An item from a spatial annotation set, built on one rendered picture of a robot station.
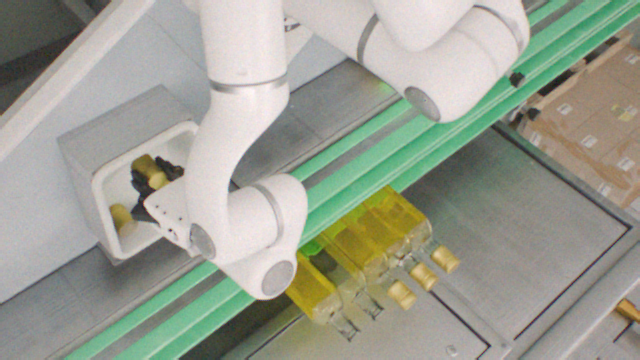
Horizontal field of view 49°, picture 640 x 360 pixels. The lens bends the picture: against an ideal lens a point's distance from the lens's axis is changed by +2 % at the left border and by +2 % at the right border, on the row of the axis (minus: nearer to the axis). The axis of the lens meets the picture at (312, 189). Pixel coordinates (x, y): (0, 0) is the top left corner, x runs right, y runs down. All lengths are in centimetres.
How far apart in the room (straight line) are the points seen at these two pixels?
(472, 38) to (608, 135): 431
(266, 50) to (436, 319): 81
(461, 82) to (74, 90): 50
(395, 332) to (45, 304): 62
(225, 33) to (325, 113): 59
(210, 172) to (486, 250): 92
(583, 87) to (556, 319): 402
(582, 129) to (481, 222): 358
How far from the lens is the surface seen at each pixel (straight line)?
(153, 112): 103
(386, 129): 129
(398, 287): 124
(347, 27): 92
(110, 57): 99
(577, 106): 526
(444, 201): 159
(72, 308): 119
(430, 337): 137
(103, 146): 100
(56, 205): 112
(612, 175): 495
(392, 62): 88
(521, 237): 159
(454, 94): 86
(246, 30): 70
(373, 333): 135
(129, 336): 117
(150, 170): 103
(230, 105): 73
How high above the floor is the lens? 142
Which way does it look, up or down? 24 degrees down
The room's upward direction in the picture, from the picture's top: 133 degrees clockwise
